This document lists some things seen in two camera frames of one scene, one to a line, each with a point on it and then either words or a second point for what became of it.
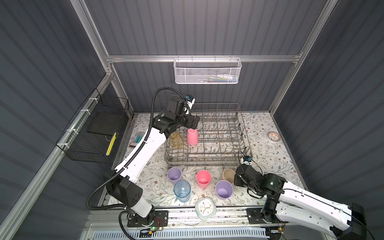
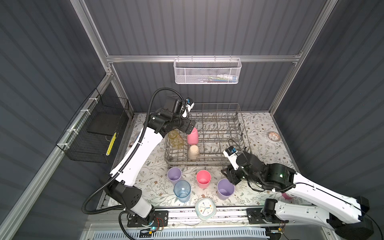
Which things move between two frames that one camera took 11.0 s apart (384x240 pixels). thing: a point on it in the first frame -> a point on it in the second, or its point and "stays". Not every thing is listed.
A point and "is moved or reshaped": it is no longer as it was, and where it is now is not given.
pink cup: (203, 178) stays
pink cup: (192, 136) stays
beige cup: (228, 174) is moved or reshaped
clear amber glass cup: (176, 141) stays
